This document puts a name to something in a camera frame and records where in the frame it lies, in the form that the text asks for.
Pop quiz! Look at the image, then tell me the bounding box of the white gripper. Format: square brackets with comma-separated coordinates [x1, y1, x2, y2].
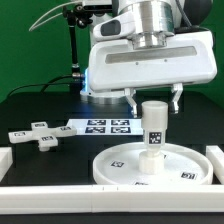
[88, 31, 217, 118]

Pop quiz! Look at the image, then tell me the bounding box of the white round table top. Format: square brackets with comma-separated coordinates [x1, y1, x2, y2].
[93, 142, 213, 186]

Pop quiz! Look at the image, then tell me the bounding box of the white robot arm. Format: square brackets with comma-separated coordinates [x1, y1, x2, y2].
[81, 0, 217, 113]

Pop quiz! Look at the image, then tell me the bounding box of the white marker tag sheet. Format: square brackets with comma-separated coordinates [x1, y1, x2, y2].
[67, 119, 143, 136]

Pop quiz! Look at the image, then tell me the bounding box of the white right fence block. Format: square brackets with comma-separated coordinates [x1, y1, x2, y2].
[206, 145, 224, 185]

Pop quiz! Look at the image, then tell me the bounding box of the white fence block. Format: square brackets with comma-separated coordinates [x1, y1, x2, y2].
[0, 147, 13, 182]
[206, 145, 224, 185]

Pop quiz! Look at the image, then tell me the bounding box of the white cross-shaped table base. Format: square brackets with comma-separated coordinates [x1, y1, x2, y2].
[8, 122, 77, 152]

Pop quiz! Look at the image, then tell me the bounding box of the white front fence bar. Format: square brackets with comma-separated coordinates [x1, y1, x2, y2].
[0, 185, 224, 214]

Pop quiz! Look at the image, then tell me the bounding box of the white left fence block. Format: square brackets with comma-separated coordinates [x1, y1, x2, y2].
[0, 147, 13, 182]

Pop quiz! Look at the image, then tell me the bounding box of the black cable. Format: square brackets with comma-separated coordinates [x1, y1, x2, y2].
[6, 73, 85, 98]

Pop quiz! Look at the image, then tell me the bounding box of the white cable pair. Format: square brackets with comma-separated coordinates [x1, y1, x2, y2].
[28, 0, 84, 32]

